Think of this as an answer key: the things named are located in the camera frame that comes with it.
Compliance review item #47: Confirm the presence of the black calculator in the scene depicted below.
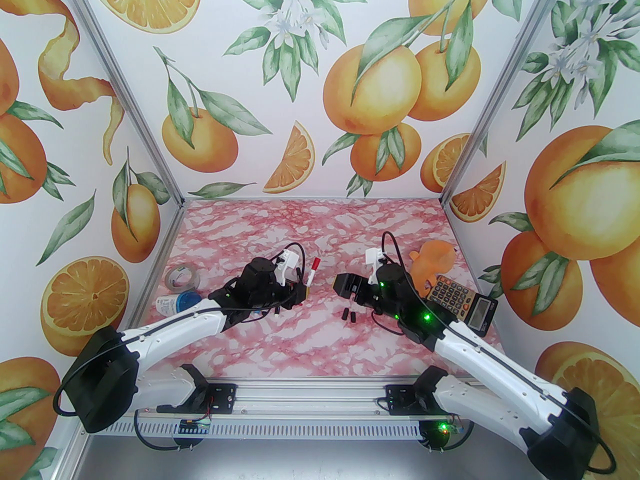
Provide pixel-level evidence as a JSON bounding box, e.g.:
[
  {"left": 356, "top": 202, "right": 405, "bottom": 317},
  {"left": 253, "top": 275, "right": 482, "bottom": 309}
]
[{"left": 426, "top": 275, "right": 500, "bottom": 338}]

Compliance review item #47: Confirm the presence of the slotted grey cable duct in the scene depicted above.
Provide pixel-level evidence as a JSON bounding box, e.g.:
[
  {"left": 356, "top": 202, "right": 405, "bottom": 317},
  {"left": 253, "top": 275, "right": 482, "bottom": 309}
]
[{"left": 82, "top": 420, "right": 426, "bottom": 440}]

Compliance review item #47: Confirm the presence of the white bottle blue cap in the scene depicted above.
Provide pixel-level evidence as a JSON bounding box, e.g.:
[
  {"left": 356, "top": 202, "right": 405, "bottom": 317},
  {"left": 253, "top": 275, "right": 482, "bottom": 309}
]
[{"left": 156, "top": 290, "right": 203, "bottom": 317}]

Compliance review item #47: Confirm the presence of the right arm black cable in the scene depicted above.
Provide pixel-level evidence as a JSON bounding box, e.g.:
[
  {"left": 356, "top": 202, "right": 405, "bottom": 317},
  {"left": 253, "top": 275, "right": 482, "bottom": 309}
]
[{"left": 381, "top": 230, "right": 617, "bottom": 474}]

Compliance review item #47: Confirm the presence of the grey tape roll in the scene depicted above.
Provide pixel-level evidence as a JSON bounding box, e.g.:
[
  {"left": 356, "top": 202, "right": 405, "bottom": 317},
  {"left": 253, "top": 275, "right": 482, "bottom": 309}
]
[{"left": 165, "top": 263, "right": 202, "bottom": 291}]

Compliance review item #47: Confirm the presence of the orange plush toy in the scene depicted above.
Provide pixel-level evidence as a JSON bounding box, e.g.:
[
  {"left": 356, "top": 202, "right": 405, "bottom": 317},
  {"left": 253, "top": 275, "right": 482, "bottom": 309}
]
[{"left": 409, "top": 240, "right": 457, "bottom": 294}]

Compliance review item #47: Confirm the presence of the grey metal panel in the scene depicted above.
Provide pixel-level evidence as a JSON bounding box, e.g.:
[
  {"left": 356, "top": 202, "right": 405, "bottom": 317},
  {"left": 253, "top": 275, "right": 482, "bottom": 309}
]
[{"left": 75, "top": 435, "right": 531, "bottom": 480}]

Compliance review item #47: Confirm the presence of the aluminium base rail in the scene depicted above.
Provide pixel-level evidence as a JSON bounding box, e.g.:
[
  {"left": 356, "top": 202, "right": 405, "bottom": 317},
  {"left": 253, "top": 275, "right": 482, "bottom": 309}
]
[{"left": 75, "top": 379, "right": 481, "bottom": 425}]

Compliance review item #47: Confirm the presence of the aluminium frame post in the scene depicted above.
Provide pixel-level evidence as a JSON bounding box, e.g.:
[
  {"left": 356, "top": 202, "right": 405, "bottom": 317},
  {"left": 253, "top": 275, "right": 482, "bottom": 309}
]
[
  {"left": 59, "top": 0, "right": 187, "bottom": 209},
  {"left": 439, "top": 0, "right": 572, "bottom": 208}
]

